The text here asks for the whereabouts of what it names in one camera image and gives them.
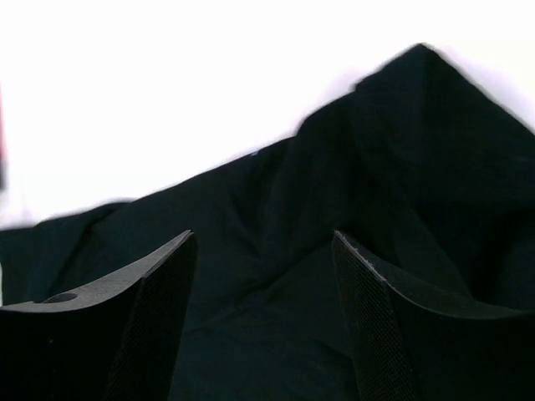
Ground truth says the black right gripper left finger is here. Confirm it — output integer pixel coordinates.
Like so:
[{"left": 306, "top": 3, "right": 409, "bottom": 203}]
[{"left": 1, "top": 231, "right": 197, "bottom": 400}]

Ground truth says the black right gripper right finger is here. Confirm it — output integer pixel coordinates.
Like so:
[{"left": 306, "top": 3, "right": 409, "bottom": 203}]
[{"left": 332, "top": 231, "right": 534, "bottom": 400}]

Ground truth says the black t shirt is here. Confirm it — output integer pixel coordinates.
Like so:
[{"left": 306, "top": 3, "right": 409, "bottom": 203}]
[{"left": 1, "top": 44, "right": 534, "bottom": 400}]

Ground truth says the red t shirt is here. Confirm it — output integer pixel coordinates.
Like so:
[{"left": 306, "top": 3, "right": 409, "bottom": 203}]
[{"left": 0, "top": 90, "right": 6, "bottom": 162}]

